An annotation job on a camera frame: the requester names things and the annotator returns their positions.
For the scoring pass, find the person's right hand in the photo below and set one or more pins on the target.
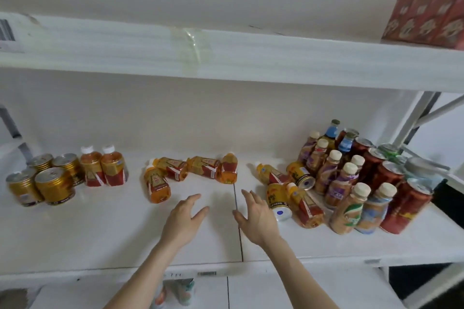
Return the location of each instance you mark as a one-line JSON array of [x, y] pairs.
[[260, 222]]

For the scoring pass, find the amber tea bottle red label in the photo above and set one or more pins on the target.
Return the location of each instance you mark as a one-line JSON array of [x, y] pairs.
[[92, 169], [307, 208], [271, 174], [172, 168], [114, 167], [228, 169], [157, 184], [204, 166]]

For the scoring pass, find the person's left hand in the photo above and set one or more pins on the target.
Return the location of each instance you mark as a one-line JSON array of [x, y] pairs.
[[179, 223]]

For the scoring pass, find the white shelf unit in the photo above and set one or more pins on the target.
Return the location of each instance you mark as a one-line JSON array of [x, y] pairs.
[[253, 62]]

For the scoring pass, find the group of cream-capped milk tea bottles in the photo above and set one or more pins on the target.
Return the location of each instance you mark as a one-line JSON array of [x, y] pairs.
[[340, 189]]

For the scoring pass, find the person's right thumb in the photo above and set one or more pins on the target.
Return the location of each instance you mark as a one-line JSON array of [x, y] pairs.
[[240, 219]]

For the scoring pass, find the pale drink bottle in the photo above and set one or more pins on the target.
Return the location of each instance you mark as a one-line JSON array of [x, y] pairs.
[[185, 291]]

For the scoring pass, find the person's left thumb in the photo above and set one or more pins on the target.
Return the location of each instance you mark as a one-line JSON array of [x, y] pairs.
[[200, 214]]

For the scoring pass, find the small shelf price tag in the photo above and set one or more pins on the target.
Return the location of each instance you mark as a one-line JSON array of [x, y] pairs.
[[206, 273]]

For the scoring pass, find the person's right middle finger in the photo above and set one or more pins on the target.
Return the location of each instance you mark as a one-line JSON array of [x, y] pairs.
[[256, 198]]

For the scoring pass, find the gold drink can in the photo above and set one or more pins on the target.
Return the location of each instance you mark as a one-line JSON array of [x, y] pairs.
[[69, 167], [301, 175], [278, 202], [55, 186], [23, 189], [41, 162]]

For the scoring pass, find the person's right forearm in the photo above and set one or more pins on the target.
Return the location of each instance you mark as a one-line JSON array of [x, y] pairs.
[[295, 276]]

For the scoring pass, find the blue label drink bottle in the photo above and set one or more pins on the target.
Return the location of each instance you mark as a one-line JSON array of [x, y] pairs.
[[346, 144], [331, 132]]

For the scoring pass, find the white metal diagonal brace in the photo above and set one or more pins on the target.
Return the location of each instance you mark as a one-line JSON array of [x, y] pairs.
[[440, 111]]

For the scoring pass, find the green drink can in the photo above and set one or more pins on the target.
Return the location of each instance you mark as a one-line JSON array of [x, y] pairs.
[[388, 149]]

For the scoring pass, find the pack of red drink cartons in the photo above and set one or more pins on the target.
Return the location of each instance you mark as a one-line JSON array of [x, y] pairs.
[[427, 17]]

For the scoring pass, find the grey metal post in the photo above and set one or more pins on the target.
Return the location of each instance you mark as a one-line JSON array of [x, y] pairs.
[[14, 131]]

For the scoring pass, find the person's left forearm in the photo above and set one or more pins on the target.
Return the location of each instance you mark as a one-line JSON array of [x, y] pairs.
[[145, 279]]

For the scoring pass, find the white metal shelf upright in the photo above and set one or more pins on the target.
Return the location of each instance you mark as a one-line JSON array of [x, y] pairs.
[[413, 118]]

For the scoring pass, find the grey drink can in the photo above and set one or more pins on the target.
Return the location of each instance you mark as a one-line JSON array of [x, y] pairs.
[[422, 171]]

